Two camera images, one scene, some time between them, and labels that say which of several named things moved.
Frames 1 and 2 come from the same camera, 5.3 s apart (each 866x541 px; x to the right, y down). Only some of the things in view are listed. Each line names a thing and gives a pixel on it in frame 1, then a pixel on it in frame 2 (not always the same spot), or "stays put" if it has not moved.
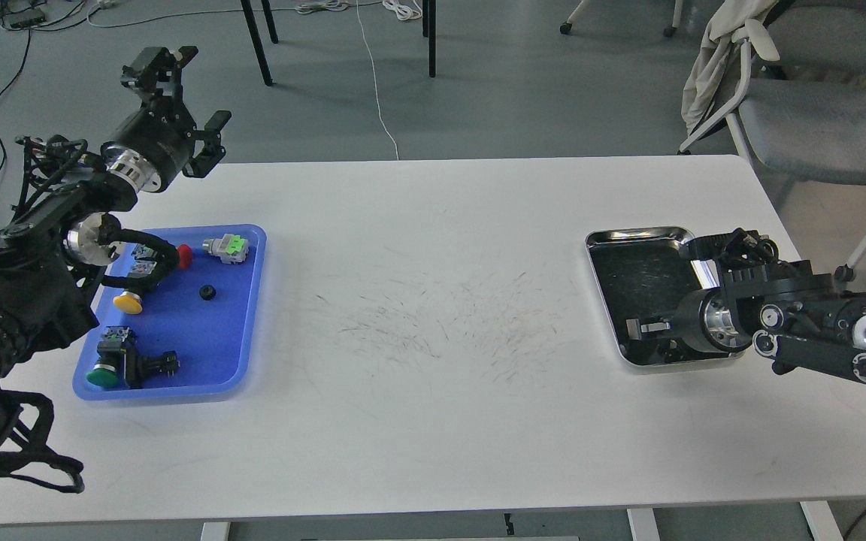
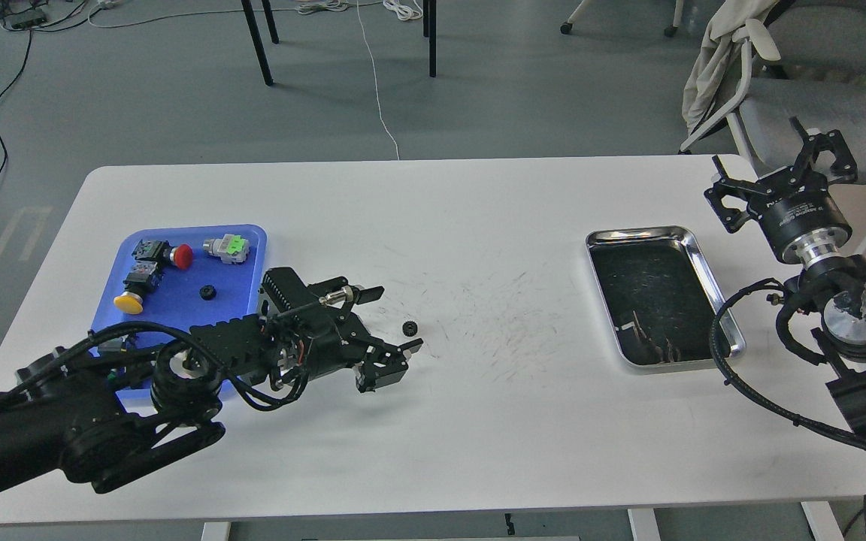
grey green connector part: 231,248 stays put
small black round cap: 207,292 stays put
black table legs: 428,7 stays put
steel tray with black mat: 644,274 stays put
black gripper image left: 154,144 -> 330,339
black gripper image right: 709,319 -> 799,213
